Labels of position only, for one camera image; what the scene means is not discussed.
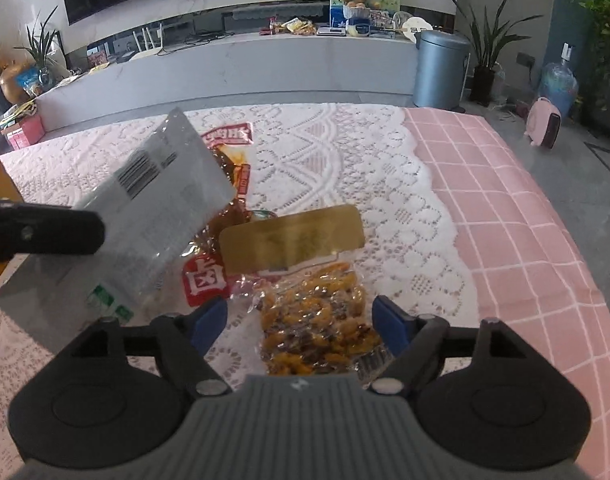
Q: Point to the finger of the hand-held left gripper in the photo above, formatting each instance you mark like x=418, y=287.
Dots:
x=50, y=232

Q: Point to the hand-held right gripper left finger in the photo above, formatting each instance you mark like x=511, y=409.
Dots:
x=210, y=321

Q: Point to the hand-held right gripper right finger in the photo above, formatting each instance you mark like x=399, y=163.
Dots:
x=387, y=323

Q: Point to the gold label yellow snack packet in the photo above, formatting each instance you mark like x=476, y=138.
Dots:
x=310, y=325

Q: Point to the grey barcode snack packet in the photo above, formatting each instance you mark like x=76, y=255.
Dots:
x=155, y=195

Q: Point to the braised meat packet red label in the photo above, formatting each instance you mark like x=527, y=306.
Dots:
x=232, y=160

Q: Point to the pink boxes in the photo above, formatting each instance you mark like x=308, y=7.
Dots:
x=24, y=131

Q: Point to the stack of colourful papers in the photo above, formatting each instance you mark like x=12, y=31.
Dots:
x=17, y=110

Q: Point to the pink checked blanket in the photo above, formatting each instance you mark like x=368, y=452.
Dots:
x=510, y=235

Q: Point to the white lace cloth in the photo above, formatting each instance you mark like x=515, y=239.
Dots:
x=335, y=180

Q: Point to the golden brown vase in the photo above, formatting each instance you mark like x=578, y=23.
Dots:
x=15, y=83

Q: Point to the thin-leaf potted plant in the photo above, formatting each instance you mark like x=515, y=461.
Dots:
x=42, y=45

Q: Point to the white router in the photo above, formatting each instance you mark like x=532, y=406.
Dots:
x=147, y=45

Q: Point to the white marble television console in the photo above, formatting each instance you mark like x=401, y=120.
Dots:
x=235, y=67

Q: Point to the pink space heater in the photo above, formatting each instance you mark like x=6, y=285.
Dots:
x=545, y=124

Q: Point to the blue-grey trash bin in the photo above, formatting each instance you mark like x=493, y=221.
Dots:
x=440, y=70

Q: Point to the tall leafy potted plant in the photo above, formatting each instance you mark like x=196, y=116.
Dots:
x=485, y=50

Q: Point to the blue water jug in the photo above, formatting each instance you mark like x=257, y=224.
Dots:
x=560, y=87

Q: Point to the white digital scale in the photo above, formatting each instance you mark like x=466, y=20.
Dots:
x=331, y=32

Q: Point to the white and blue pot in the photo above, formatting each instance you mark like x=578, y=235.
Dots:
x=358, y=23

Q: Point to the pile of snack bags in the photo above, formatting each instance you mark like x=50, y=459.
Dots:
x=292, y=27

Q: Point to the trailing pothos plant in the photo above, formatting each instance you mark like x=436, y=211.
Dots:
x=605, y=25

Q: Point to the wall socket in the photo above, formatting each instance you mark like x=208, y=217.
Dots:
x=525, y=60

